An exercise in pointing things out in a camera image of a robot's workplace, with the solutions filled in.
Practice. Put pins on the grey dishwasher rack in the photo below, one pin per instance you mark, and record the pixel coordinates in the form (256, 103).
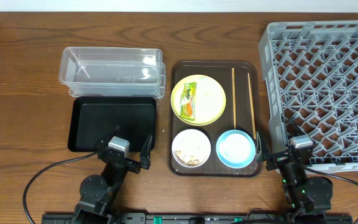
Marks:
(311, 73)

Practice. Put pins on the green snack wrapper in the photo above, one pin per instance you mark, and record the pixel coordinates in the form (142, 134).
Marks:
(187, 101)

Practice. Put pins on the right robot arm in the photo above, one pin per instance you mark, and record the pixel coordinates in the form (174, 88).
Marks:
(310, 197)

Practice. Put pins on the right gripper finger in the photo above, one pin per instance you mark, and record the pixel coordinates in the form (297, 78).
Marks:
(262, 150)
(293, 130)

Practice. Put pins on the brown serving tray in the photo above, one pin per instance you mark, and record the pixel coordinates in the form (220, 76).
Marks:
(221, 72)

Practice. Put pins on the black waste tray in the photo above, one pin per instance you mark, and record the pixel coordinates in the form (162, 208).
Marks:
(96, 117)

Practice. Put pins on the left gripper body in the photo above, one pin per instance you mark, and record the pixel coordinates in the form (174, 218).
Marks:
(128, 162)

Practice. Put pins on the clear plastic bin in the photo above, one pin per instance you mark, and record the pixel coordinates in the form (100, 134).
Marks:
(113, 71)

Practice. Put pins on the yellow plate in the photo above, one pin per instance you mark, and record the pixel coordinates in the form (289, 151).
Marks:
(203, 115)

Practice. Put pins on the white bowl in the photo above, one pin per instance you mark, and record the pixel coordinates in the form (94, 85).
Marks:
(191, 140)

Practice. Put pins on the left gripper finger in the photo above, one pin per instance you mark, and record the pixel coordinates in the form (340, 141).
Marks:
(103, 142)
(145, 154)

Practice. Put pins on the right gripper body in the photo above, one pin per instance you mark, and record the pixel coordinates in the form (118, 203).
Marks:
(281, 156)

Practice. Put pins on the white napkin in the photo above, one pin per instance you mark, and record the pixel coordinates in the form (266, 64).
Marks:
(207, 90)

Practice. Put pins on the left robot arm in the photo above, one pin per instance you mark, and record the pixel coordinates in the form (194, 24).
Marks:
(98, 192)

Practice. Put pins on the wooden chopstick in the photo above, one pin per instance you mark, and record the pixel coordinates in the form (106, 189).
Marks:
(252, 107)
(234, 97)

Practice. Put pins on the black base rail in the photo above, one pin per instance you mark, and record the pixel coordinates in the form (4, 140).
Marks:
(132, 218)

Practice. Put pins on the blue bowl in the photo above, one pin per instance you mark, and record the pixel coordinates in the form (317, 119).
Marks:
(235, 149)

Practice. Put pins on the rice and food scraps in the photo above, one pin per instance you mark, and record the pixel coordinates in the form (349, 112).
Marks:
(190, 158)

